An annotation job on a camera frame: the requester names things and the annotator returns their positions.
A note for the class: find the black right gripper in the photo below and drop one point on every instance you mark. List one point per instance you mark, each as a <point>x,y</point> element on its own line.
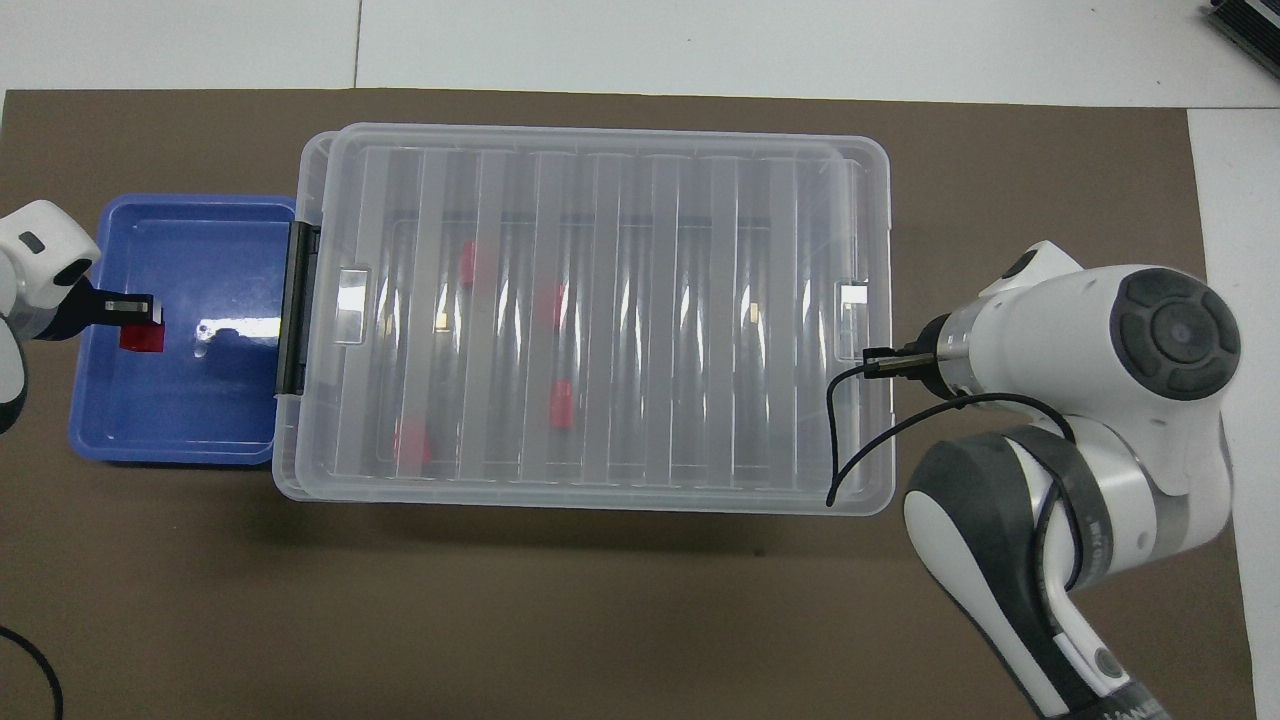
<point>932,355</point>

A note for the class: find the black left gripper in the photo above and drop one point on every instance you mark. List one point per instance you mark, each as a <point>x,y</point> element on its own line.
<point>75,312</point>

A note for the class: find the red block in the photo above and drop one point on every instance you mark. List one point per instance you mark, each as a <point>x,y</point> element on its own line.
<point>553,305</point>
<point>467,265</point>
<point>140,338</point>
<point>562,405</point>
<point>412,442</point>

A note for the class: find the clear plastic box lid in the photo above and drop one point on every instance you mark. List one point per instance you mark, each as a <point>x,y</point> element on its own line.
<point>640,140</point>

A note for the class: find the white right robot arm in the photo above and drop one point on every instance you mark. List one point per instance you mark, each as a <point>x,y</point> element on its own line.
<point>1080,320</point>

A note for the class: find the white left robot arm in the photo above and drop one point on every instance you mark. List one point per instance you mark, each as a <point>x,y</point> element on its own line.
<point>40,240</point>

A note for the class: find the blue plastic tray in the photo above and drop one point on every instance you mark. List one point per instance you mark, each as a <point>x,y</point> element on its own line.
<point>200,420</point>

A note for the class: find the dark grey box latch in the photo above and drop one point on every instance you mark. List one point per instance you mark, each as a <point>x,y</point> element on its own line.
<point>293,300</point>

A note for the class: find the clear plastic storage box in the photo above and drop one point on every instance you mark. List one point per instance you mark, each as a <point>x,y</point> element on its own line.
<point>312,170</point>

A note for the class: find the brown table mat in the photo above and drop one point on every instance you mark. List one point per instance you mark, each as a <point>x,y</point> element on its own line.
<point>640,620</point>

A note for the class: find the black finned device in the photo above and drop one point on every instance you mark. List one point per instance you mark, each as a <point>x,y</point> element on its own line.
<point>1255,25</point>

